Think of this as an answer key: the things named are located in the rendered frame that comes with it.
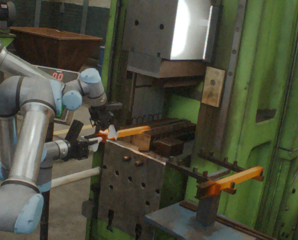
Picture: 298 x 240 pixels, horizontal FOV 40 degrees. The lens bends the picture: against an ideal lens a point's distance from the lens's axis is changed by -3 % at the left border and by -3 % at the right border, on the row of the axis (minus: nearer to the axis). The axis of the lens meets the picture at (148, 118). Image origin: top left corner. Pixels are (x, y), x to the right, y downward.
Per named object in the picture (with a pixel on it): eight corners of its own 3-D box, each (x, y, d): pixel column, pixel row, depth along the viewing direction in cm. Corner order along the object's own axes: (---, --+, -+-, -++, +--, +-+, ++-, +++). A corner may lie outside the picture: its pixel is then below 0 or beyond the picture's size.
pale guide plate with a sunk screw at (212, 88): (217, 107, 192) (223, 70, 187) (200, 102, 197) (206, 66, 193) (219, 107, 193) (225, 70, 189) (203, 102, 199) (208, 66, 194)
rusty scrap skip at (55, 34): (55, 82, 797) (59, 37, 775) (0, 65, 904) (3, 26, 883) (99, 78, 891) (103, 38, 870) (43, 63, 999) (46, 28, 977)
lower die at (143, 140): (148, 151, 204) (151, 134, 202) (118, 139, 216) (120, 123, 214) (195, 137, 237) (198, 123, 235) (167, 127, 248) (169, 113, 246)
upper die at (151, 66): (158, 78, 195) (161, 58, 193) (126, 70, 207) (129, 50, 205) (206, 75, 228) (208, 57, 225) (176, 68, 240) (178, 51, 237)
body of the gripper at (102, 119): (92, 128, 186) (84, 106, 179) (105, 117, 191) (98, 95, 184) (104, 133, 182) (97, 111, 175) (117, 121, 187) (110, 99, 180)
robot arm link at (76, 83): (53, 91, 164) (80, 81, 165) (53, 85, 174) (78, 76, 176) (60, 109, 166) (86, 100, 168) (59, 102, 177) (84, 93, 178)
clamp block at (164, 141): (168, 158, 197) (170, 145, 196) (154, 153, 202) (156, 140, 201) (183, 154, 207) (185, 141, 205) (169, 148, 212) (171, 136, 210)
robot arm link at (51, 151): (25, 163, 162) (26, 142, 160) (47, 158, 170) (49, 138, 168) (37, 169, 157) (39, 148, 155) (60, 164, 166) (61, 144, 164)
